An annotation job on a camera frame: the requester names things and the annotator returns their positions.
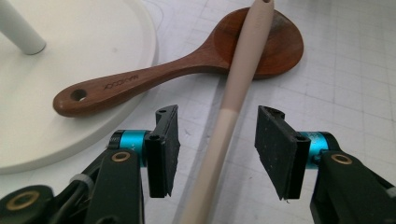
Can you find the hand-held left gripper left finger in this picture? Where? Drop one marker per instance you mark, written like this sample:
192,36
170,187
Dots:
162,155

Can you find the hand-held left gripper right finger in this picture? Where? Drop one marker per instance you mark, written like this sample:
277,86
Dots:
280,152

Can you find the dark wooden spoon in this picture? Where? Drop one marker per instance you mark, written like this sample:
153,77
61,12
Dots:
140,84

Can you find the light wooden spoon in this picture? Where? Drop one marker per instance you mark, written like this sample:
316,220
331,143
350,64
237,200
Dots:
239,74

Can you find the white hook stand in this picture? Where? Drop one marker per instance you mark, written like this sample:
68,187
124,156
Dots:
77,46

